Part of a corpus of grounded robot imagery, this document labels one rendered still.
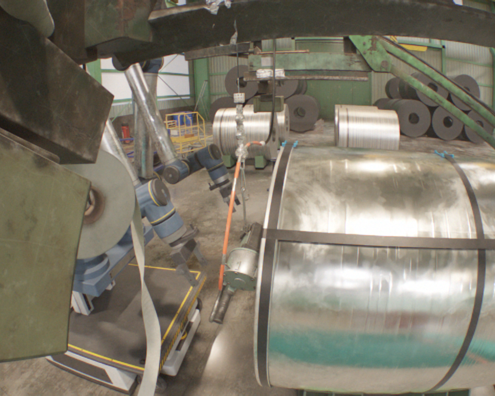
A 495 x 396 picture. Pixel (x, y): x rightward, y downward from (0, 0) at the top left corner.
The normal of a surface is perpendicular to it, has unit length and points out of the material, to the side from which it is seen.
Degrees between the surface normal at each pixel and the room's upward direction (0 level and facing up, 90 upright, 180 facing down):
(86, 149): 90
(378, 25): 147
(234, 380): 0
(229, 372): 0
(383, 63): 90
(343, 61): 90
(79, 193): 90
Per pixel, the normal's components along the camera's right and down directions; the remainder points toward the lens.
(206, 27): 0.14, 0.96
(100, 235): 0.76, 0.19
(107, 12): -0.26, 0.34
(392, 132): -0.26, 0.02
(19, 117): 0.97, 0.05
